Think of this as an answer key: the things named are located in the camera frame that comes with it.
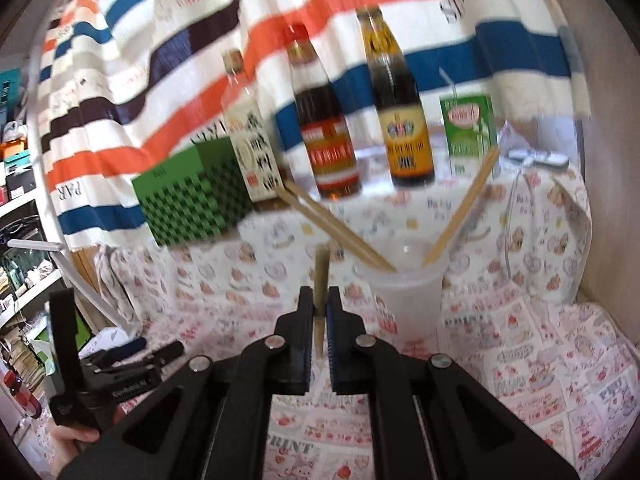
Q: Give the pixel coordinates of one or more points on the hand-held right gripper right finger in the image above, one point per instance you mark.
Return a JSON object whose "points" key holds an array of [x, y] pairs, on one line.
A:
{"points": [[336, 355]]}

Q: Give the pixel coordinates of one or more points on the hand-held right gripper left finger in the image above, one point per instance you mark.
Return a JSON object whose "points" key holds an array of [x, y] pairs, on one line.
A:
{"points": [[304, 350]]}

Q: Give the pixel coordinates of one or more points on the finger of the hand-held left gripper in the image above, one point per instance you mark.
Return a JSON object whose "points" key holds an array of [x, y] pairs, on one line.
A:
{"points": [[167, 352], [127, 349]]}

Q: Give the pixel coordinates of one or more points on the wooden chopstick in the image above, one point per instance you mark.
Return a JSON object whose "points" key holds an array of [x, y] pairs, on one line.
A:
{"points": [[321, 280], [345, 227], [330, 230], [462, 207]]}

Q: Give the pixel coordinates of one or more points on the translucent plastic cup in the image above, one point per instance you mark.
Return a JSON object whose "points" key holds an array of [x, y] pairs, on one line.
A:
{"points": [[400, 300]]}

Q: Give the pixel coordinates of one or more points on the person's left hand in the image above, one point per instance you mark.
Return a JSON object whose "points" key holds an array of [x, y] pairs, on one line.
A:
{"points": [[70, 452]]}

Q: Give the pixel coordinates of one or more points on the green checkered box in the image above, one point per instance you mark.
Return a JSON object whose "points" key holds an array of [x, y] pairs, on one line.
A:
{"points": [[195, 195]]}

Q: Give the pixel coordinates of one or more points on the pink printed tablecloth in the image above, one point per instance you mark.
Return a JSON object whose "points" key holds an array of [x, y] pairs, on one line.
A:
{"points": [[500, 360]]}

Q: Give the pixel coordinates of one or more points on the white shelf unit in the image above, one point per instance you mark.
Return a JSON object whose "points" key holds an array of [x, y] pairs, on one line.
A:
{"points": [[25, 220]]}

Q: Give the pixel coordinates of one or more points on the red cap sauce bottle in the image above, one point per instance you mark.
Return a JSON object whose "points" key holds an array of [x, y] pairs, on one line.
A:
{"points": [[325, 150]]}

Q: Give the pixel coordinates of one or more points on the clear cooking wine bottle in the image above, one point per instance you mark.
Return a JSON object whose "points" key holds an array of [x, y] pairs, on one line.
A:
{"points": [[252, 155]]}

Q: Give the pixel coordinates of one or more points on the flat teal box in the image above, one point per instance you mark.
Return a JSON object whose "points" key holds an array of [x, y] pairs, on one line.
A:
{"points": [[19, 164]]}

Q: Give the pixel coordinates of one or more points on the yellow label oyster sauce bottle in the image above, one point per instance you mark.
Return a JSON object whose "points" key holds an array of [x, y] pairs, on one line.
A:
{"points": [[405, 140]]}

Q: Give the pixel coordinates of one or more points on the plastic bag with orange contents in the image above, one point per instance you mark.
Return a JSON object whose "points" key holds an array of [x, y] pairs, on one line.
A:
{"points": [[12, 140]]}

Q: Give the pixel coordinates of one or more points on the green drink carton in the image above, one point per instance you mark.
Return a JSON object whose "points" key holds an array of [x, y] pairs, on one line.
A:
{"points": [[467, 130]]}

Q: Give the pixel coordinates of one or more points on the tall teal box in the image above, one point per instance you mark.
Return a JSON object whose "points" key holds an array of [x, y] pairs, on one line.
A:
{"points": [[10, 92]]}

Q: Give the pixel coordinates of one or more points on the white charger device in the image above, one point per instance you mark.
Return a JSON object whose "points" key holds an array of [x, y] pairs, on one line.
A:
{"points": [[540, 158]]}

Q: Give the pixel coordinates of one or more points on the striped curtain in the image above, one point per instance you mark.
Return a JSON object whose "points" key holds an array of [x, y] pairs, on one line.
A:
{"points": [[200, 60]]}

